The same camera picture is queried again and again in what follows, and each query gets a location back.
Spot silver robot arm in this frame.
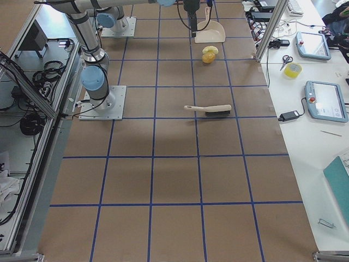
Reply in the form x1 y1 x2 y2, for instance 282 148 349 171
97 6 129 32
34 1 178 115

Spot beige hand brush black bristles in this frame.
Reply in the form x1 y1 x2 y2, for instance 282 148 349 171
184 104 232 116

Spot aluminium frame post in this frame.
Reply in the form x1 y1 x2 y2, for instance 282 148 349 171
255 0 288 62

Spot yellow apple slice toy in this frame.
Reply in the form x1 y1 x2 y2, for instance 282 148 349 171
202 46 219 55

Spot white crumpled cloth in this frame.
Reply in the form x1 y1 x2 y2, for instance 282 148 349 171
0 151 20 210

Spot beige plastic dustpan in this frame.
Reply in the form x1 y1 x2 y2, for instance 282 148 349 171
195 7 226 43

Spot yellow tape roll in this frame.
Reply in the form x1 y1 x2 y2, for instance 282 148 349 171
284 62 303 79

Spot teach pendant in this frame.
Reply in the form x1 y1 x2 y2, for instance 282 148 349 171
304 81 348 123
295 32 331 61

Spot teal notebook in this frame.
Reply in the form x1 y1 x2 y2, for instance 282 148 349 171
323 156 348 224

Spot thin metal rod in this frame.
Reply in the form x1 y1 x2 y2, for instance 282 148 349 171
321 130 342 137

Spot black handled scissors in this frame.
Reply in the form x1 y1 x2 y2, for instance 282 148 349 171
280 55 293 71

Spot black power adapter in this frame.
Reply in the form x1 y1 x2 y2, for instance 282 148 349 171
278 110 300 122

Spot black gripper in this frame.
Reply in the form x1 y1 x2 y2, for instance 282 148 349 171
183 0 200 38

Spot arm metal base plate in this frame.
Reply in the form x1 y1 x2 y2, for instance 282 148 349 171
101 16 137 38
79 86 127 121

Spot far teach pendant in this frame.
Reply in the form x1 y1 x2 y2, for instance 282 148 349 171
295 32 331 61

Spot near teach pendant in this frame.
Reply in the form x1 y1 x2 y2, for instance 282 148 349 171
304 81 348 123

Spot orange fruit toy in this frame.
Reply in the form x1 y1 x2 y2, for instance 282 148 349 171
202 52 216 64

